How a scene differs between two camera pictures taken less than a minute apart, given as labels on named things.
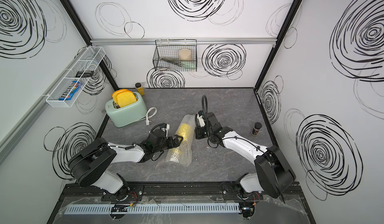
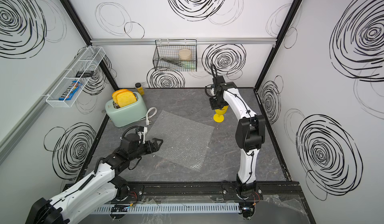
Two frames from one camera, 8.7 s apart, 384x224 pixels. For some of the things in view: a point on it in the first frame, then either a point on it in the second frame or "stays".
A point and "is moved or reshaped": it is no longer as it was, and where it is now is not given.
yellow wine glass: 183,131 → 219,117
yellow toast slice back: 114,94 stays
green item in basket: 189,64 stays
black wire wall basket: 176,55 stays
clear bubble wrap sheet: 181,154 is moved or reshaped
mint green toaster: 127,114 stays
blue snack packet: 73,91 stays
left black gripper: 172,145 → 156,147
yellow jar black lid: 140,89 stays
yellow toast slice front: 124,98 stays
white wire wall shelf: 71,85 stays
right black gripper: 198,129 → 214,105
